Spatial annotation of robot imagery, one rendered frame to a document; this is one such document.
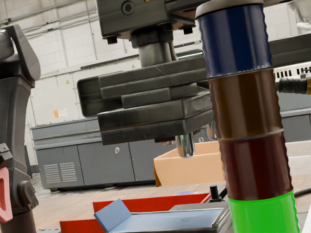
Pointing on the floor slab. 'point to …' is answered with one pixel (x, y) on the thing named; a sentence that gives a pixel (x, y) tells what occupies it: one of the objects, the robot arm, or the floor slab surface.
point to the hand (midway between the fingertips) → (5, 216)
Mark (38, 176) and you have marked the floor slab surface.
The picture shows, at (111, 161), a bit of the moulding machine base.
